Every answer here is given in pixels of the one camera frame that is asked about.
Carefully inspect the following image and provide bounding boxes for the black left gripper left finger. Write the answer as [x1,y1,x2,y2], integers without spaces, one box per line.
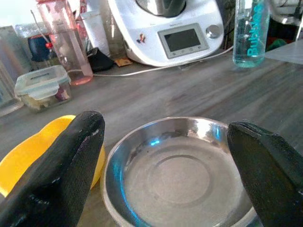
[0,110,106,227]

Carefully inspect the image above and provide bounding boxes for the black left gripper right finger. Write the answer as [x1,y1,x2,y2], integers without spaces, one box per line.
[226,121,303,227]

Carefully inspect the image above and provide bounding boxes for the round stainless steel dish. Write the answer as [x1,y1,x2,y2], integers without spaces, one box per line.
[101,116,264,227]

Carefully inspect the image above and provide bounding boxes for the clear lidded food container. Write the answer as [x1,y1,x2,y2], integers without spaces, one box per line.
[13,64,72,112]

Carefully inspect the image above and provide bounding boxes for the clear glass container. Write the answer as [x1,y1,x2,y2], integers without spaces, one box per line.
[0,25,33,118]

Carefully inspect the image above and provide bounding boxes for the black soft pouch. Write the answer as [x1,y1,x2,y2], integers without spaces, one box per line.
[86,47,115,73]

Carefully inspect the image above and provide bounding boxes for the glass jar dark blue contents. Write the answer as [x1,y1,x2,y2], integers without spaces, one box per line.
[15,23,58,70]

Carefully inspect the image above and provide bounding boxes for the pink transparent tumbler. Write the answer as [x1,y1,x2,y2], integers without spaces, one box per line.
[36,0,94,86]

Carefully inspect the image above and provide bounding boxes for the brown square coaster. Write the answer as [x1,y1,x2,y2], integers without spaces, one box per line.
[114,57,133,68]

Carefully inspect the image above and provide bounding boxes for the green cloth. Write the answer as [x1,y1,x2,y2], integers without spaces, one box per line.
[266,38,287,52]

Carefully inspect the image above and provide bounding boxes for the clear glass bottle teal print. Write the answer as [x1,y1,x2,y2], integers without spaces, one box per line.
[232,0,271,69]

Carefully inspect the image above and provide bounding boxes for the white carton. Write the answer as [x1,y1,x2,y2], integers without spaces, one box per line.
[80,10,112,58]

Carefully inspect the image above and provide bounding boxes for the white kitchen cooking machine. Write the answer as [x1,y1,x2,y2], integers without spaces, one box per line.
[107,0,225,67]

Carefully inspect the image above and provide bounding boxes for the white appliance power cable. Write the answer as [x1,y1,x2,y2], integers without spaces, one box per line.
[93,45,235,78]

